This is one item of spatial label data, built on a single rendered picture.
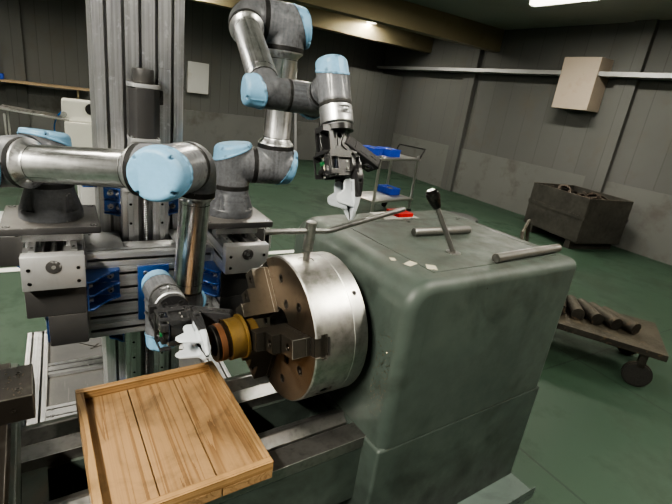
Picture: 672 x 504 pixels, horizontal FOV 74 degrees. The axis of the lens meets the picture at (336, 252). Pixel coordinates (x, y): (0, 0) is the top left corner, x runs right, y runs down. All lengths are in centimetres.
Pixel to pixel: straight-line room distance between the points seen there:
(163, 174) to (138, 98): 50
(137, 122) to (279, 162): 42
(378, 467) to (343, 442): 10
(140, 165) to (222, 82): 938
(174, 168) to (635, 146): 729
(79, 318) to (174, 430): 49
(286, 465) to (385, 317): 36
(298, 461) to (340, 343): 26
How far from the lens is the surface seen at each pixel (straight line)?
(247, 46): 124
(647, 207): 769
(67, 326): 140
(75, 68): 992
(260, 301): 97
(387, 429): 103
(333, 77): 104
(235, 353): 92
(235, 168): 143
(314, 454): 102
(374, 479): 111
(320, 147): 101
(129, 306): 149
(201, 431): 103
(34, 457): 107
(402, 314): 88
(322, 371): 90
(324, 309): 87
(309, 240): 91
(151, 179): 100
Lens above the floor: 157
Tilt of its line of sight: 19 degrees down
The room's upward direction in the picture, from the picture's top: 8 degrees clockwise
